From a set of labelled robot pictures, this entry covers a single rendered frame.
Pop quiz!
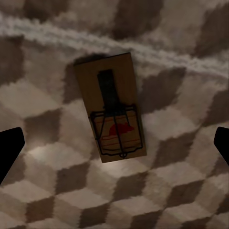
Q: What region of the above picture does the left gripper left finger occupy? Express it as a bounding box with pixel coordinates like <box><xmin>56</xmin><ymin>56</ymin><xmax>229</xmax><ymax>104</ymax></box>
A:
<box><xmin>0</xmin><ymin>127</ymin><xmax>25</xmax><ymax>184</ymax></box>

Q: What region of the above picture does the mousetrap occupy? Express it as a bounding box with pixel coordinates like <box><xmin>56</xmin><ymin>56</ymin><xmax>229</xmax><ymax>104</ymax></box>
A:
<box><xmin>73</xmin><ymin>52</ymin><xmax>147</xmax><ymax>163</ymax></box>

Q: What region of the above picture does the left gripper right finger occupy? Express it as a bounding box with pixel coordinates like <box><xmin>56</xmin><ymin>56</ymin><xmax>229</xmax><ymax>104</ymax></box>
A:
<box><xmin>214</xmin><ymin>127</ymin><xmax>229</xmax><ymax>165</ymax></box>

